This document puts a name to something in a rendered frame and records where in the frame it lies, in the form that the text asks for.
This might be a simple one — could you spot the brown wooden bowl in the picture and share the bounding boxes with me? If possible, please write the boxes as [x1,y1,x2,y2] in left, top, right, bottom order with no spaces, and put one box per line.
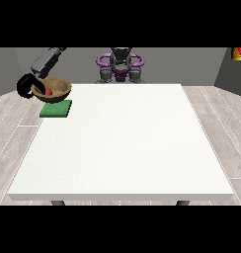
[31,77,73,104]

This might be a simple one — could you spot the yellow cup red melon print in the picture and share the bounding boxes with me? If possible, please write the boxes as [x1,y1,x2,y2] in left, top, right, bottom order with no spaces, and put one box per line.
[231,47,241,62]

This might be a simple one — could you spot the green square pad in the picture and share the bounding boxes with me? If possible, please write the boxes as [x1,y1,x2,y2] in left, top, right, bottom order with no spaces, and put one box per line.
[39,99,73,119]

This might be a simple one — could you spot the grey robot trunk purple rings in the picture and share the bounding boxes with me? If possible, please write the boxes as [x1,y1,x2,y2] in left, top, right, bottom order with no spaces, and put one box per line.
[95,47,147,85]

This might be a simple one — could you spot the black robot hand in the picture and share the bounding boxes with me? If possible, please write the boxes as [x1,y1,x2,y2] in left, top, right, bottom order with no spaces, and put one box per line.
[16,72,46,100]

